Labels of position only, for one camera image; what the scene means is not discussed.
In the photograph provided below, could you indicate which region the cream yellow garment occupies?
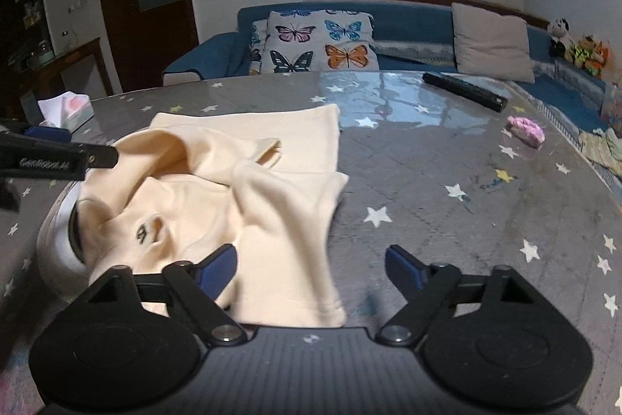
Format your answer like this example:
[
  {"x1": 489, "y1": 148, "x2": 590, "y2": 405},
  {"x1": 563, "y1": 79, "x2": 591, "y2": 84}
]
[{"x1": 76, "y1": 104, "x2": 348, "y2": 327}]

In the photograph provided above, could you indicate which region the tissue box with white tissue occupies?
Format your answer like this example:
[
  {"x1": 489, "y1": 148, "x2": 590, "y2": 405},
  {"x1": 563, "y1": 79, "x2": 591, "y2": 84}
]
[{"x1": 38, "y1": 92, "x2": 94, "y2": 133}]

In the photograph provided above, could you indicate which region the dark wooden cabinet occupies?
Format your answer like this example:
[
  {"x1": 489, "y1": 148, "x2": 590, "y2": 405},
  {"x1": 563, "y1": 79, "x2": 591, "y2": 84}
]
[{"x1": 1, "y1": 0, "x2": 113, "y2": 120}]

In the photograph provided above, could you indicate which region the round induction cooker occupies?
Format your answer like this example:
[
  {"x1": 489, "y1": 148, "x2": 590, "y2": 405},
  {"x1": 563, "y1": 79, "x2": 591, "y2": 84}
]
[{"x1": 37, "y1": 182, "x2": 89, "y2": 301}]

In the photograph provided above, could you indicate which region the pink crumpled cloth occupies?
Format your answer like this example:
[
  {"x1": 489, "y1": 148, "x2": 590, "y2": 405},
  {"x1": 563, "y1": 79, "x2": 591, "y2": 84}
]
[{"x1": 506, "y1": 116, "x2": 545, "y2": 149}]

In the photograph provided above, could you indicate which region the black remote control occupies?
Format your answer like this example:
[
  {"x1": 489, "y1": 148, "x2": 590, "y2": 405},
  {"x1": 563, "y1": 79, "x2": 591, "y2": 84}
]
[{"x1": 422, "y1": 72, "x2": 508, "y2": 113}]

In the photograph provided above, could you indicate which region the light patterned cloth on sofa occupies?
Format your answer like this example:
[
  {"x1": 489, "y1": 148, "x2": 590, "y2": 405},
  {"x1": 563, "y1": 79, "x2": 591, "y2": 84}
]
[{"x1": 579, "y1": 128, "x2": 622, "y2": 178}]

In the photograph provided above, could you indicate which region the beige cushion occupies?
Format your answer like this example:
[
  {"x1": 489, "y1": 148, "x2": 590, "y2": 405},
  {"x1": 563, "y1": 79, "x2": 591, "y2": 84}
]
[{"x1": 451, "y1": 3, "x2": 535, "y2": 83}]

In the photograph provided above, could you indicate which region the blue sofa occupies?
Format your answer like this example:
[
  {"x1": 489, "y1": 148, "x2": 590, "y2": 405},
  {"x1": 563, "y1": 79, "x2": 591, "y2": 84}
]
[{"x1": 162, "y1": 0, "x2": 608, "y2": 138}]

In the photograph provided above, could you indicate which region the butterfly print pillow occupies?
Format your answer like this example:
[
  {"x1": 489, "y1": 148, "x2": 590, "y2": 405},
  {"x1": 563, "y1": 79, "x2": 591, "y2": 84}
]
[{"x1": 249, "y1": 9, "x2": 379, "y2": 75}]

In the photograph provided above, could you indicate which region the panda plush toy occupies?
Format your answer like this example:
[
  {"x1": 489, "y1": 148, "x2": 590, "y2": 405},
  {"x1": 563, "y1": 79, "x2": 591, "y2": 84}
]
[{"x1": 547, "y1": 18, "x2": 571, "y2": 59}]

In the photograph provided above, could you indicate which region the orange green plush toy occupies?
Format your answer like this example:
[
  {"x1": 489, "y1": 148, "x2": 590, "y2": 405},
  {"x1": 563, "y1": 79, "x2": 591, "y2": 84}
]
[{"x1": 565, "y1": 36, "x2": 609, "y2": 78}]

